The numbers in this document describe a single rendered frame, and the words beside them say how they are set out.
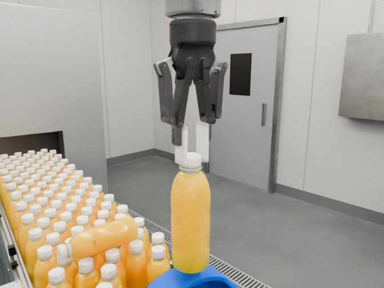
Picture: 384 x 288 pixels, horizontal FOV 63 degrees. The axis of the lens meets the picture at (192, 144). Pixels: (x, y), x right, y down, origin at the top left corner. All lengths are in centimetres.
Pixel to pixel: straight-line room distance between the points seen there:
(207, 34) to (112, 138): 501
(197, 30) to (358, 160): 343
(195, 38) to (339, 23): 340
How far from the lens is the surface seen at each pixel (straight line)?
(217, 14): 51
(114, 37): 544
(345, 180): 392
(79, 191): 142
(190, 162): 54
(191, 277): 65
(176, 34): 50
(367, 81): 348
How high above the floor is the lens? 162
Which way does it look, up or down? 13 degrees down
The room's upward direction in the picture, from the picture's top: straight up
